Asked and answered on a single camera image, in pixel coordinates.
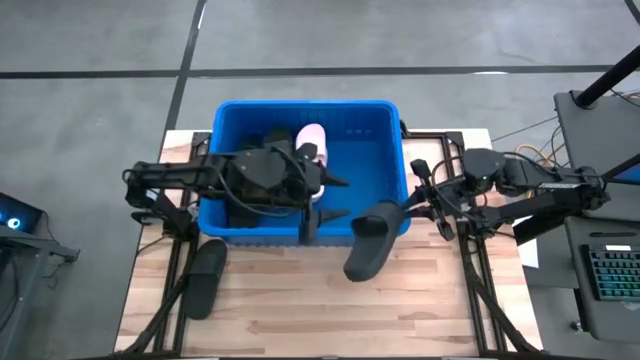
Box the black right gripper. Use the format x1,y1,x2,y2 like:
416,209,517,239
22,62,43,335
402,158,466,242

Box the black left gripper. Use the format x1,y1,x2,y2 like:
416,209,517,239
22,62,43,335
282,142,351,246

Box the black rubber slide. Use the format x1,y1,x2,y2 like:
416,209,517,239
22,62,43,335
343,199,407,283
262,127,297,151
180,238,229,322

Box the pink rubber slide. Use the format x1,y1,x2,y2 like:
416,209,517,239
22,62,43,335
294,123,330,202

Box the blue plastic bin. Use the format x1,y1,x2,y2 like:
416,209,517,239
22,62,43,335
198,98,414,249

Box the white paper sheet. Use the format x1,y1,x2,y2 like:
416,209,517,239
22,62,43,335
513,214,541,270

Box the grey desk top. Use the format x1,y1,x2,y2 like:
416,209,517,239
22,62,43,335
553,89,640,224

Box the backlit keyboard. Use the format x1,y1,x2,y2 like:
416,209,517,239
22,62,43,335
579,243,640,302

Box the laptop blue screen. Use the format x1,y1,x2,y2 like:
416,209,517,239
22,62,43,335
601,153,640,187

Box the grey keyboard desk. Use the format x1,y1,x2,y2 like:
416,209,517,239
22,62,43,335
563,216,640,345

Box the black pole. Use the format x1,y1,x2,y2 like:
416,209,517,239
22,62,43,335
573,43,640,109

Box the dark grey side desk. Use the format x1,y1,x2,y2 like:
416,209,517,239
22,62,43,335
0,224,81,360

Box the black device blue light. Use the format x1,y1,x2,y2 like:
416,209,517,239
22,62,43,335
0,192,45,235

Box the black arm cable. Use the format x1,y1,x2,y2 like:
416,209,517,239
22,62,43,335
216,167,304,220
430,155,471,201

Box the black metal table frame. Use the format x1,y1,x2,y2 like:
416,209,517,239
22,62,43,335
115,129,545,360

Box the yellow cable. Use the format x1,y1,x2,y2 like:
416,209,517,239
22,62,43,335
514,143,569,177

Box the black floor cables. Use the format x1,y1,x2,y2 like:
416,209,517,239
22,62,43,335
492,114,574,176

